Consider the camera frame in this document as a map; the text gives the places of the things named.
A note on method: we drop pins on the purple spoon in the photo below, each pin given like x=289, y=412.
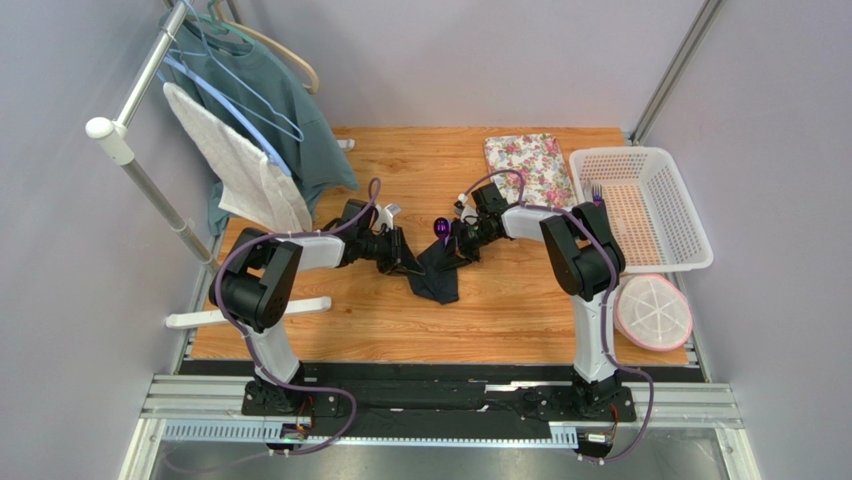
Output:
x=442, y=228

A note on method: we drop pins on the silver clothes rack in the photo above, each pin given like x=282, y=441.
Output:
x=122, y=142

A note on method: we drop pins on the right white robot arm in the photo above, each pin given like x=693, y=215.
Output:
x=586, y=262

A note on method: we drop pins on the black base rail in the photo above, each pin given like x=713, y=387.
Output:
x=398, y=401

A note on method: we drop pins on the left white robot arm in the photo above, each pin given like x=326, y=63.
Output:
x=253, y=286

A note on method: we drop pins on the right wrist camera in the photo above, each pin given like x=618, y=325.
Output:
x=466, y=213

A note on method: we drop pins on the black paper napkin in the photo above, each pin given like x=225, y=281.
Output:
x=439, y=273

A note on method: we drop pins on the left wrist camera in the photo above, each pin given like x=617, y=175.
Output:
x=385, y=218

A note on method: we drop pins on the white towel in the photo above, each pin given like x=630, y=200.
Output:
x=254, y=187

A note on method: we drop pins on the white plastic basket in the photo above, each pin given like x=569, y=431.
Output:
x=650, y=210

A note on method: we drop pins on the pink rimmed mesh cover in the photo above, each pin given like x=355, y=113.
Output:
x=652, y=313

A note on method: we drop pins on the blue hanger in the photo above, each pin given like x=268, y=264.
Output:
x=242, y=84

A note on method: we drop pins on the teal shirt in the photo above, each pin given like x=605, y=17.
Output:
x=323, y=164

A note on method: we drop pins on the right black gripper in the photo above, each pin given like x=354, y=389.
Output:
x=462, y=239

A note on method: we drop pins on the purple fork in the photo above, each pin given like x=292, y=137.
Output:
x=597, y=194

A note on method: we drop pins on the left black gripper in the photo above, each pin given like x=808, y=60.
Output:
x=400, y=252

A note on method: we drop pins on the floral tray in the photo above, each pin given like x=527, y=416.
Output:
x=539, y=159

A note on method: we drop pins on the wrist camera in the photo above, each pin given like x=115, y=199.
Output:
x=466, y=213
x=385, y=218

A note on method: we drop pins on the wooden hanger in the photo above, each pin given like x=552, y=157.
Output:
x=227, y=13

